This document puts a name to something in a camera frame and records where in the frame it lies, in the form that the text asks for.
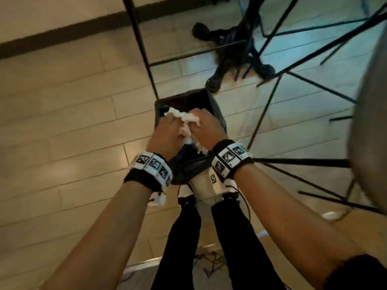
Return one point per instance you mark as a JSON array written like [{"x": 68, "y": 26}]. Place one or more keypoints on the person's right hand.
[{"x": 210, "y": 131}]

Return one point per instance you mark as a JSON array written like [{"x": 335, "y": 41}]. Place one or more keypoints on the person's left hand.
[{"x": 164, "y": 137}]

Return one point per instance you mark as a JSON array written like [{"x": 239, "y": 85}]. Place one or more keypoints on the person's left fingers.
[{"x": 175, "y": 122}]

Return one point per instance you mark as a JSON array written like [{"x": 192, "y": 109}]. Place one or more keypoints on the person's right fingers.
[{"x": 198, "y": 114}]

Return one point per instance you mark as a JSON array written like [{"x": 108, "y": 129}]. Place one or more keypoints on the white tissue paper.
[{"x": 186, "y": 118}]

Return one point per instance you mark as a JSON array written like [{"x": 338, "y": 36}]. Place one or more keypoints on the person's left forearm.
[{"x": 105, "y": 238}]

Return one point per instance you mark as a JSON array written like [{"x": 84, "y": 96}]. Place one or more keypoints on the person's right forearm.
[{"x": 287, "y": 223}]

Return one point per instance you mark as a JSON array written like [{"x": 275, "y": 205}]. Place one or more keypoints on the black bin with bag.
[{"x": 187, "y": 101}]

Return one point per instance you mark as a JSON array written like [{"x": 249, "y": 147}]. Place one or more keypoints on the white marker wristband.
[
  {"x": 228, "y": 158},
  {"x": 152, "y": 164}
]

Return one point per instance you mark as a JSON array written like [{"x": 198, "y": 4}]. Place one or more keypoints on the black office chair base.
[{"x": 238, "y": 42}]

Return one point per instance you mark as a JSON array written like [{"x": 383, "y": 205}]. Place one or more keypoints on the person's left leg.
[{"x": 181, "y": 247}]

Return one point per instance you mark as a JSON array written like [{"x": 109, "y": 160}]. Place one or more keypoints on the person's leg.
[
  {"x": 238, "y": 247},
  {"x": 181, "y": 247}
]

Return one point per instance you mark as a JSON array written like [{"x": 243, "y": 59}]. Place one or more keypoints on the person's right leg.
[{"x": 238, "y": 247}]

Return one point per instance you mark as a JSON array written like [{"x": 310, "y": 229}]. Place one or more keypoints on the black sleeve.
[{"x": 359, "y": 274}]

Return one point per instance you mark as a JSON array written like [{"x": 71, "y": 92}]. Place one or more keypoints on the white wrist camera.
[
  {"x": 208, "y": 187},
  {"x": 157, "y": 198}
]

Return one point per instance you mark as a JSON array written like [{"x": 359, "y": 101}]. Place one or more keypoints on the black metal table frame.
[{"x": 302, "y": 162}]

